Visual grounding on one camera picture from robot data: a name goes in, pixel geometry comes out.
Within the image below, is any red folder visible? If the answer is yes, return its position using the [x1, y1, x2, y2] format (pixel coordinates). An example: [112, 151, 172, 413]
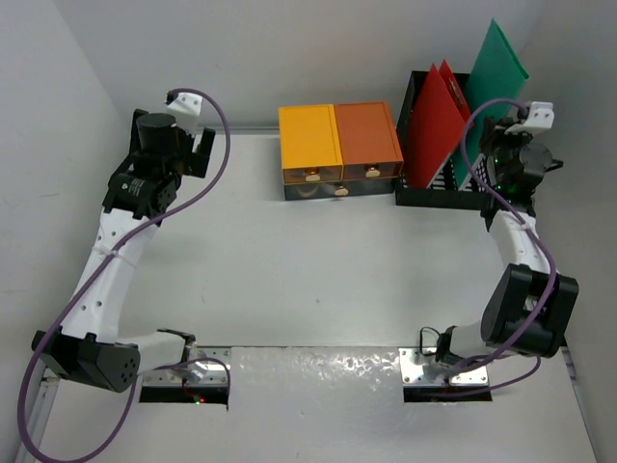
[401, 61, 470, 189]

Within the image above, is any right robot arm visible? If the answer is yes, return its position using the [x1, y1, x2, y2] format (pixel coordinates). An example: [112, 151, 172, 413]
[434, 118, 579, 374]

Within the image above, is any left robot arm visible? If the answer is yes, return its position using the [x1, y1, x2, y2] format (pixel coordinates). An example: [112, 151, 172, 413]
[40, 109, 215, 393]

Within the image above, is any black mesh file rack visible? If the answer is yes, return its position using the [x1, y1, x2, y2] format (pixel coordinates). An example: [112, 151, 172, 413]
[391, 70, 491, 211]

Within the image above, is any orange drawer box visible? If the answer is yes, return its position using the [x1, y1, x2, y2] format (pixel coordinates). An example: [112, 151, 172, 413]
[335, 101, 403, 180]

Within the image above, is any yellow drawer box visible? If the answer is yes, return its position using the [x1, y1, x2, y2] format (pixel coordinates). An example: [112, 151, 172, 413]
[279, 104, 343, 185]

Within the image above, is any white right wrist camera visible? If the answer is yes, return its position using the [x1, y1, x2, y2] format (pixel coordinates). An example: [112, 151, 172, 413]
[505, 101, 554, 137]

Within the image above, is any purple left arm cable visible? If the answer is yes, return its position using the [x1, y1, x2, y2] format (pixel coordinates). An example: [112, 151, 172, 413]
[16, 87, 232, 463]

